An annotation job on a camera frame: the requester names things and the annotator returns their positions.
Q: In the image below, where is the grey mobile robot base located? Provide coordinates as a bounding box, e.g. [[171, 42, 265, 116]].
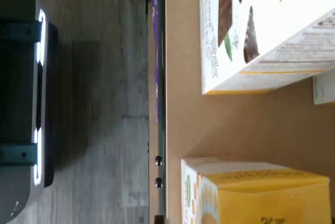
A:
[[0, 0, 59, 224]]

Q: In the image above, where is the tan wooden shelf board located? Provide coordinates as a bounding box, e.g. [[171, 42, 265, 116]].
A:
[[164, 0, 335, 224]]

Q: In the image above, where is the white box with chocolate picture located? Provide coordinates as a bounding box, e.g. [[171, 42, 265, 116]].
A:
[[198, 0, 335, 96]]

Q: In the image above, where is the yellow and white box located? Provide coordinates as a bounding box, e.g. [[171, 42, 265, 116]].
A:
[[180, 156, 330, 224]]

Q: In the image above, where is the small white box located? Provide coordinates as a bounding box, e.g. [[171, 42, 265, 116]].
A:
[[312, 68, 335, 105]]

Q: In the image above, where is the white light strip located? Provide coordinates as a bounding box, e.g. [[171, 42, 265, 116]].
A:
[[32, 8, 48, 186]]

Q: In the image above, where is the dark metal shelf rail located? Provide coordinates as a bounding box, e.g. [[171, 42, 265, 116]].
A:
[[147, 0, 168, 224]]

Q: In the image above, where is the teal aluminium frame bar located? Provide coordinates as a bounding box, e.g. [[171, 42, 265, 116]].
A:
[[0, 143, 38, 166], [0, 21, 43, 43]]

